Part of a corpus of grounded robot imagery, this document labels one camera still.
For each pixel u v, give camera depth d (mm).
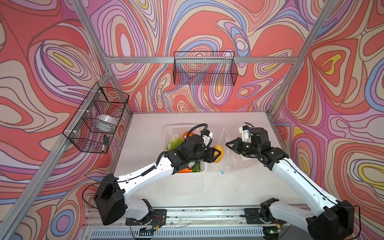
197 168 848
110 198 395
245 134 710
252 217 732
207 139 660
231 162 779
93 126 731
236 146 664
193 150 568
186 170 849
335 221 384
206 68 959
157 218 724
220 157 706
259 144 576
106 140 735
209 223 727
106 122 697
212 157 649
